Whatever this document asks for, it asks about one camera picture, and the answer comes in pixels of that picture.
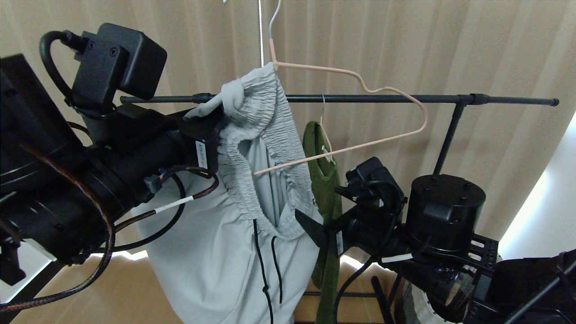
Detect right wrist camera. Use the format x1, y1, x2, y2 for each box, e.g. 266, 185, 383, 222
335, 157, 405, 215

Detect beige curtain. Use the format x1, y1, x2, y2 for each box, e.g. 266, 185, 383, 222
0, 0, 576, 270

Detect green long-sleeved shirt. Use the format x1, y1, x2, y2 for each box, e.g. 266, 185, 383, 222
302, 121, 343, 324

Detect pale grey shorts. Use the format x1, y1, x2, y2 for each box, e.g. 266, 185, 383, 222
135, 62, 324, 324

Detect black cable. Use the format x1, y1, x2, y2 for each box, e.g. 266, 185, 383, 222
333, 256, 377, 324
112, 173, 188, 252

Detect black clothes rack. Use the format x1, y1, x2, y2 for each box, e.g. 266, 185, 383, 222
119, 92, 560, 324

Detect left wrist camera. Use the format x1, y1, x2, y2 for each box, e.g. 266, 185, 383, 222
40, 22, 168, 118

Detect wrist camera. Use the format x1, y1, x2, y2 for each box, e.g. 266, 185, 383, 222
40, 22, 168, 118
335, 157, 405, 215

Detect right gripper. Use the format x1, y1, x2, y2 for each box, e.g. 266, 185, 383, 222
331, 209, 408, 259

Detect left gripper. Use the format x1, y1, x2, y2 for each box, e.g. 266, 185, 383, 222
90, 103, 226, 204

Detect pink clothes hanger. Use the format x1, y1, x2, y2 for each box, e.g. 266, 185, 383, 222
223, 0, 428, 176
319, 94, 337, 163

